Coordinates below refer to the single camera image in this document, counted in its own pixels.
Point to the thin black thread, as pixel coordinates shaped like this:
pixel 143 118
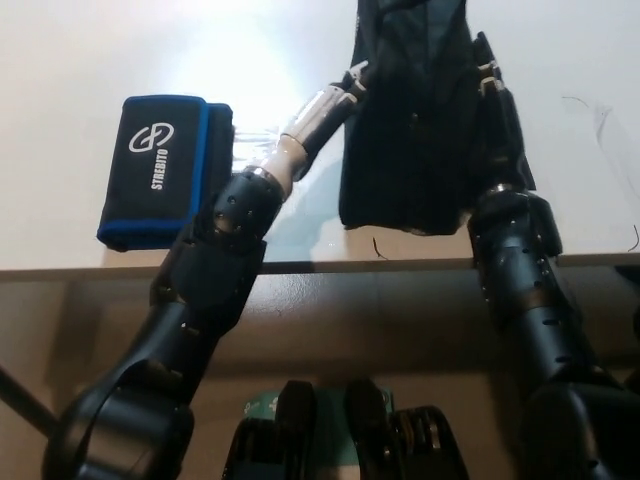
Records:
pixel 634 235

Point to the dark garment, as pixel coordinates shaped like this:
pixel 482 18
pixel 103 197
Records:
pixel 425 140

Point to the clear plastic sheet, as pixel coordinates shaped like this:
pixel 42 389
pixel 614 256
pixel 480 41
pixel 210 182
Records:
pixel 320 200

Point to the black notebook pouch blue trim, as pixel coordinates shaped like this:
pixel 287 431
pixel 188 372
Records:
pixel 155 175

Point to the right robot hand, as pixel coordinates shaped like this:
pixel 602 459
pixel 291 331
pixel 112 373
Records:
pixel 502 135

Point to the black diagonal table strut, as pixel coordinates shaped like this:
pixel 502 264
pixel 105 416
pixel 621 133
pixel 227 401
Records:
pixel 22 395

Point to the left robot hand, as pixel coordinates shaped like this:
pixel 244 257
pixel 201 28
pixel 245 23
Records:
pixel 320 112

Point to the black robot torso teal tops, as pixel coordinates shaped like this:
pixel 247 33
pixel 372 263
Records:
pixel 365 430

